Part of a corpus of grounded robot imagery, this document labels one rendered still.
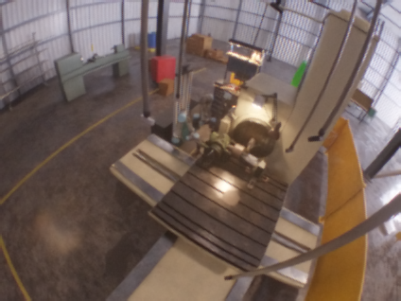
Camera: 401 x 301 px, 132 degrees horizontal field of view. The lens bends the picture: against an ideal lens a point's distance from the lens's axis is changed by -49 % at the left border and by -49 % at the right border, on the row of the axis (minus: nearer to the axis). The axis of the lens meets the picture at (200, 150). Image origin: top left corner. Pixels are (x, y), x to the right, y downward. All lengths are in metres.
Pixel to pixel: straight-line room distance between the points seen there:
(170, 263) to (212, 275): 0.49
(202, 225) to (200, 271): 0.61
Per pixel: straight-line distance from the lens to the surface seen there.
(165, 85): 5.39
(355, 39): 1.94
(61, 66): 6.11
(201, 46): 9.93
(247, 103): 2.14
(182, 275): 2.09
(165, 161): 2.54
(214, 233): 1.76
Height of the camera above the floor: 2.65
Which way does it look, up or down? 46 degrees down
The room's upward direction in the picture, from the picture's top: 10 degrees clockwise
